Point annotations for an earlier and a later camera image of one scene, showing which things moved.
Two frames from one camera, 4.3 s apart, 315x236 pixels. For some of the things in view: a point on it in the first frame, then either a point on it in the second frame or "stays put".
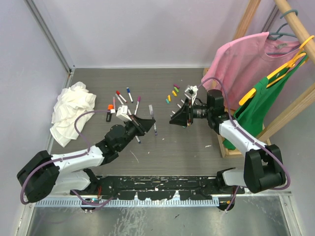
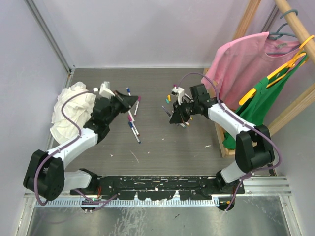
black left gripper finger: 146,123 to 128,100
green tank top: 254,113 stays put
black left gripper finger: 146,125 to 125,109
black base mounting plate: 151,188 stays put
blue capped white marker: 130,94 stays put
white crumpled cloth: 71,102 stays put
